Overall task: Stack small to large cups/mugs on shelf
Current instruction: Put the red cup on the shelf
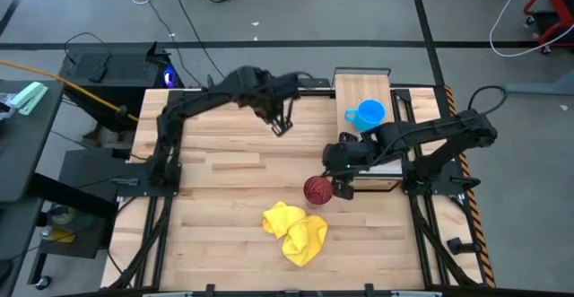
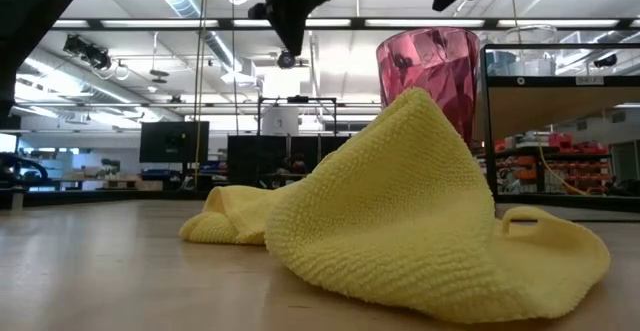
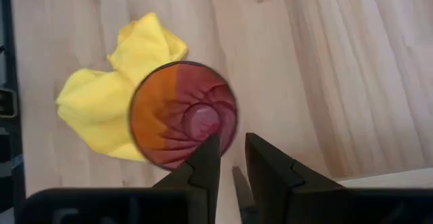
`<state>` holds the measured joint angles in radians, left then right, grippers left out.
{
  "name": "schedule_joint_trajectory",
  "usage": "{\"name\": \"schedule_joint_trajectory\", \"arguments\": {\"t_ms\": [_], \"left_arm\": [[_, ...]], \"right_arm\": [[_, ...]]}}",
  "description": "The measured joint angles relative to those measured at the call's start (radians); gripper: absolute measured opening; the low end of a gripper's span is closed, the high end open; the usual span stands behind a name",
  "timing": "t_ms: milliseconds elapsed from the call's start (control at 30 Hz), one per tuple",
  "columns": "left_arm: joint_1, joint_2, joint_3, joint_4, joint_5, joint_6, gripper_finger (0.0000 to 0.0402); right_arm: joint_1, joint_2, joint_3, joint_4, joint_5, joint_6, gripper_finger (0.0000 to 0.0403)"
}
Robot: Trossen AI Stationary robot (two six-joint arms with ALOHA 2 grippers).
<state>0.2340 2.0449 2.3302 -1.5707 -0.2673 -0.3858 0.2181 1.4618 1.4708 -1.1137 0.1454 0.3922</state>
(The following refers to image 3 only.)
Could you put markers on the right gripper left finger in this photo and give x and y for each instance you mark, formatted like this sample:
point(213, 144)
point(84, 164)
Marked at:
point(203, 170)

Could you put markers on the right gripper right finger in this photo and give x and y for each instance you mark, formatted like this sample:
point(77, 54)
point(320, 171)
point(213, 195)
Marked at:
point(270, 176)

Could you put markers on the red ribbed plastic tumbler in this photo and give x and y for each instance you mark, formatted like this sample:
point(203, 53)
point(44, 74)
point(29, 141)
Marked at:
point(176, 115)

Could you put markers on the yellow microfibre cloth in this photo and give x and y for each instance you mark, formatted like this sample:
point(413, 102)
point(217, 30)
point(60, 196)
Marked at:
point(101, 105)

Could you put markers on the black aluminium table frame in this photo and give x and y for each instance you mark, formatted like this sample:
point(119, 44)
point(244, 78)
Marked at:
point(6, 31)

